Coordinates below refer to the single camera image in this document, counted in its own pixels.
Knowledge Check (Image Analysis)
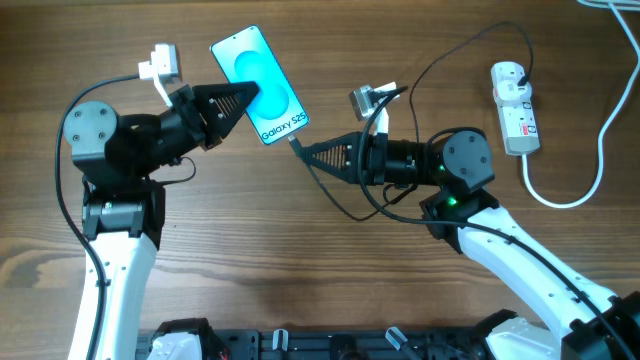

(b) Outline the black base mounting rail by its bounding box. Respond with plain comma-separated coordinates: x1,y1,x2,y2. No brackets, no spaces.
137,327,501,360

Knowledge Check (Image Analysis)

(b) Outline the white power strip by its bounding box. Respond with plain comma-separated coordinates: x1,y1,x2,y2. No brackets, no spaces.
490,61,540,156

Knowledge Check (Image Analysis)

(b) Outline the white charger plug adapter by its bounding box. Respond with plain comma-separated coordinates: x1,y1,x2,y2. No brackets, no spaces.
493,80,532,107

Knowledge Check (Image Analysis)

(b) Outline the black camera cable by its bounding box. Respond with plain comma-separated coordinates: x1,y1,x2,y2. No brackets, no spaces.
355,85,640,360
53,73,142,360

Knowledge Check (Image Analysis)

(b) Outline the turquoise screen smartphone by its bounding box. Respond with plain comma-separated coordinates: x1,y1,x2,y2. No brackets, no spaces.
210,25,310,145

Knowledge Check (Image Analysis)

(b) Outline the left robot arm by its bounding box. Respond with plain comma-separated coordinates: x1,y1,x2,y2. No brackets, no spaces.
57,81,259,359

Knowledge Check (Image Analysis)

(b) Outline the white power strip cord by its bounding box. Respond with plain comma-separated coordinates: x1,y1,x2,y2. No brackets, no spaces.
521,0,640,209

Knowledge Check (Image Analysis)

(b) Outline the black left camera cable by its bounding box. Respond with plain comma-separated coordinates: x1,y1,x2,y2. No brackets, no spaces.
53,73,142,360

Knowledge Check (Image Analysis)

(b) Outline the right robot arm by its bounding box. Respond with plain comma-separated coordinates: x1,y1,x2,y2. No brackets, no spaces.
290,127,639,359

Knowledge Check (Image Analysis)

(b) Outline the black right camera cable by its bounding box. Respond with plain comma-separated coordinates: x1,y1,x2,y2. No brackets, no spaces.
355,85,640,360

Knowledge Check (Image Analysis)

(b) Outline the black charger cable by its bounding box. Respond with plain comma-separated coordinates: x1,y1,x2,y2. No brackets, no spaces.
287,20,535,223

